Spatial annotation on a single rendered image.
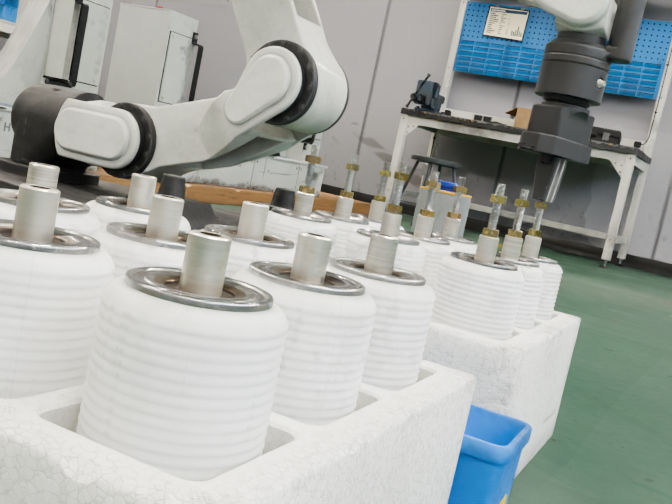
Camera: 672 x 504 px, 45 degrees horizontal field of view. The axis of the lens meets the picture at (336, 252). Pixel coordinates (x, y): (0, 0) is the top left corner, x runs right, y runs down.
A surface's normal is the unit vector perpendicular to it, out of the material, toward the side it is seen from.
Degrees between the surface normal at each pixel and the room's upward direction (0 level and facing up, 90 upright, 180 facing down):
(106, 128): 90
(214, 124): 108
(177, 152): 90
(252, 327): 57
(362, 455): 90
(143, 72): 90
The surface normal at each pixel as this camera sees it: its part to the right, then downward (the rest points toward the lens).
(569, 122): 0.64, 0.22
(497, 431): -0.41, -0.02
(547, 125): -0.74, -0.08
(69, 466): 0.39, -0.60
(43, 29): 0.86, 0.23
